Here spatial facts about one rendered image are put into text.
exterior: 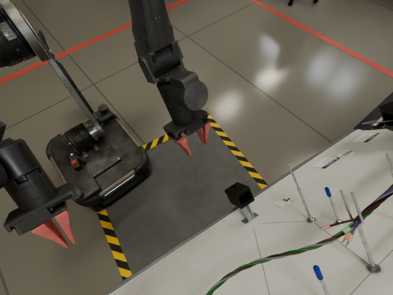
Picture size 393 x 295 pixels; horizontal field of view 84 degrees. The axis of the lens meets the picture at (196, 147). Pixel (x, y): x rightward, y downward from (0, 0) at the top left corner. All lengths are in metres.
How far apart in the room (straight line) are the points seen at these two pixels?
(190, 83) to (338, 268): 0.41
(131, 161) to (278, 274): 1.23
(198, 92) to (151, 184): 1.32
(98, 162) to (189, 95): 1.23
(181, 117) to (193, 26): 2.58
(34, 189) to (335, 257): 0.52
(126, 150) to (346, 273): 1.38
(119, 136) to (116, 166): 0.24
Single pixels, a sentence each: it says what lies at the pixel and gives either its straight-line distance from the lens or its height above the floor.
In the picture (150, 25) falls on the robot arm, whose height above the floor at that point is 1.34.
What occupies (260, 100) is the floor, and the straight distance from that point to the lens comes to 2.19.
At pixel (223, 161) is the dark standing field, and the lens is 1.75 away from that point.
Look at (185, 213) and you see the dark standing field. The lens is 1.60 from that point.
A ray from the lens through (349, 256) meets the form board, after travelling 0.50.
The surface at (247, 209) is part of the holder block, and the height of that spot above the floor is 0.94.
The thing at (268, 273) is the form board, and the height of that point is 1.08.
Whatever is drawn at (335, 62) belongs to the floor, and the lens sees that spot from 2.91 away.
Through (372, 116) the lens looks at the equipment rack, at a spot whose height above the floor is 0.91.
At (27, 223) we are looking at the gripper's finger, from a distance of 0.44.
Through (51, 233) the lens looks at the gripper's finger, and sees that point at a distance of 0.46.
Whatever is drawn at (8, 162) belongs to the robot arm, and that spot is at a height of 1.27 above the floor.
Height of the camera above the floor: 1.56
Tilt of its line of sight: 60 degrees down
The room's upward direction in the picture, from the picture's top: straight up
